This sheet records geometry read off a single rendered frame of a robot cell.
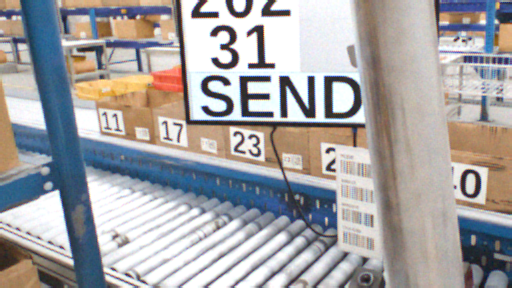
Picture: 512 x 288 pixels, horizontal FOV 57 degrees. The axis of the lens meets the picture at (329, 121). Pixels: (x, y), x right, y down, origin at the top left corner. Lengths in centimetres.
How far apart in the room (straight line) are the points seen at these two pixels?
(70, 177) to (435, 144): 36
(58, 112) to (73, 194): 8
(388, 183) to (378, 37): 15
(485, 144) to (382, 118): 119
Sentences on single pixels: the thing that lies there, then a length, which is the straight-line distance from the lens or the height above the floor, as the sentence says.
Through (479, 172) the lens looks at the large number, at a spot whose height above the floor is 100.
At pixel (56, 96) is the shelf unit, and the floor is 140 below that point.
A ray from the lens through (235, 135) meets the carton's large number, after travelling 176.
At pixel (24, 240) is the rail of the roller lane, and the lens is 185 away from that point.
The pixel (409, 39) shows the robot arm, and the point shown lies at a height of 144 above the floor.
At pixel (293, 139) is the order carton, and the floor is 101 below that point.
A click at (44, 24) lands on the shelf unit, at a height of 147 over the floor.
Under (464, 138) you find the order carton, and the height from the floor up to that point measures 100.
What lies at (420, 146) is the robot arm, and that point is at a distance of 46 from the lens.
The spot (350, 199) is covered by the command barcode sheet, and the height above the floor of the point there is 115.
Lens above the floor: 149
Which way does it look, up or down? 15 degrees down
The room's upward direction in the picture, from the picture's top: 2 degrees counter-clockwise
